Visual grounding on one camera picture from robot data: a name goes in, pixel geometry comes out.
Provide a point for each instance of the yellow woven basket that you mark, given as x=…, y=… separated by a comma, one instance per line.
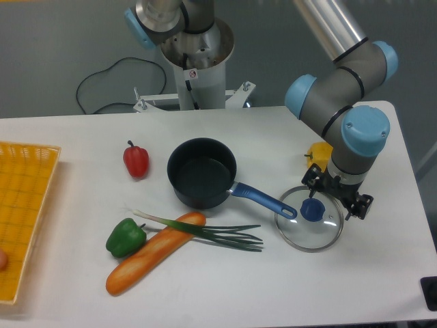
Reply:
x=27, y=171

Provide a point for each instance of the glass lid blue knob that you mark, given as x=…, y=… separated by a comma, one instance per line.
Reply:
x=318, y=224

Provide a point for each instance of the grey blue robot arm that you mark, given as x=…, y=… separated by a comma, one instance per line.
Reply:
x=329, y=106

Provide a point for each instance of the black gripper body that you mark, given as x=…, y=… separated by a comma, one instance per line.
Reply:
x=347, y=194

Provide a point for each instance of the green onion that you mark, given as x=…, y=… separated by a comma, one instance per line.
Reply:
x=233, y=236

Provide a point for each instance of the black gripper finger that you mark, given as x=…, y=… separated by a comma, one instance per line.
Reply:
x=312, y=179
x=359, y=206

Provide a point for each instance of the black corner device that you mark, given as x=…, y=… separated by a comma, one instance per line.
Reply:
x=429, y=288

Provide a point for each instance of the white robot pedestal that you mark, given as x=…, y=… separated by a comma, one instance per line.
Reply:
x=199, y=68

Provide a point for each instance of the yellow bell pepper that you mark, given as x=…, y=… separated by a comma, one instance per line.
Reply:
x=319, y=153

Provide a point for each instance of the black saucepan blue handle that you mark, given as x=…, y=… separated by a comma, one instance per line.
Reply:
x=202, y=172

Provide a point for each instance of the red bell pepper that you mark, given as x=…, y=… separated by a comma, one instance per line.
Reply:
x=136, y=160

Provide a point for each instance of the orange baguette bread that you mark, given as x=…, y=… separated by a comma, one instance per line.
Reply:
x=149, y=256

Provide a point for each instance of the green bell pepper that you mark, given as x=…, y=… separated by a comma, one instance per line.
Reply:
x=126, y=238

